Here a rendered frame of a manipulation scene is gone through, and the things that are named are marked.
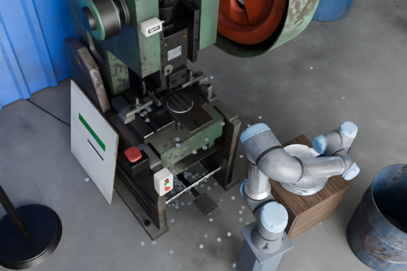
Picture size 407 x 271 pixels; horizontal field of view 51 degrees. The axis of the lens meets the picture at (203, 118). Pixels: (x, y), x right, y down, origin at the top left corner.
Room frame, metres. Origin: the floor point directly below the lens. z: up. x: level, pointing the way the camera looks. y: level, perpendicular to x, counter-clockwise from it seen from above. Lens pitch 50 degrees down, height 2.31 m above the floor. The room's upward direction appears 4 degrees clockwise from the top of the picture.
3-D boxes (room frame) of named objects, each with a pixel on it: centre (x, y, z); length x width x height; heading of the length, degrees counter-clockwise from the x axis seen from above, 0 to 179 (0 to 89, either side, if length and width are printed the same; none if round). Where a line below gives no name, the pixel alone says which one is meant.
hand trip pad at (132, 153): (1.08, 0.30, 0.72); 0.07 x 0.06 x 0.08; 41
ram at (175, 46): (1.43, 0.17, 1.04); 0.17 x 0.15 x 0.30; 41
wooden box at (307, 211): (1.31, -0.55, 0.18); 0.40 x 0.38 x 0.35; 34
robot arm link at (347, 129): (1.18, -0.62, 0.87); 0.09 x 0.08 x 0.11; 118
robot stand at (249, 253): (0.87, -0.33, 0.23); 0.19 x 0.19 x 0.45; 30
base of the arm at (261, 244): (0.87, -0.33, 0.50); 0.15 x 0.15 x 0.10
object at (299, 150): (1.32, -0.55, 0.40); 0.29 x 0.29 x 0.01
